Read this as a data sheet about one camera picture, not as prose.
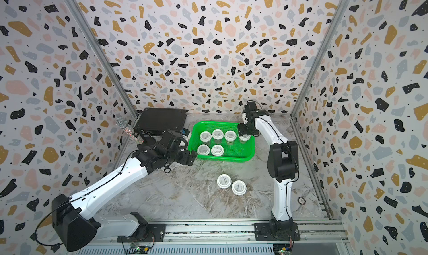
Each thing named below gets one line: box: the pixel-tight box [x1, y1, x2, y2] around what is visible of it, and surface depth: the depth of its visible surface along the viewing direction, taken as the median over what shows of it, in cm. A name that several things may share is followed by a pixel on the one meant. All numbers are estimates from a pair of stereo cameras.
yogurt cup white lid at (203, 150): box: [196, 143, 211, 156], surface depth 97 cm
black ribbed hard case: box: [134, 107, 187, 135], surface depth 120 cm
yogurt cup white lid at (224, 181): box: [216, 173, 232, 189], surface depth 85 cm
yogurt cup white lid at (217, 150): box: [210, 144, 225, 157], surface depth 96 cm
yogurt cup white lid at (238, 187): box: [231, 179, 247, 196], surface depth 83 cm
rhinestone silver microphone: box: [115, 116, 144, 145], surface depth 85 cm
